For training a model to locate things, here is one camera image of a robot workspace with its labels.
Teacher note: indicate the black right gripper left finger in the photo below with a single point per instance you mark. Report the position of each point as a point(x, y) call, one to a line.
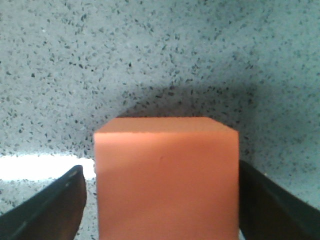
point(54, 213)

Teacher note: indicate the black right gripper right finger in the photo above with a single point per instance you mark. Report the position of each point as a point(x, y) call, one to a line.
point(269, 212)

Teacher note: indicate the orange foam cube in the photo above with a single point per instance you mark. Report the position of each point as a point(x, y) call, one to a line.
point(167, 178)

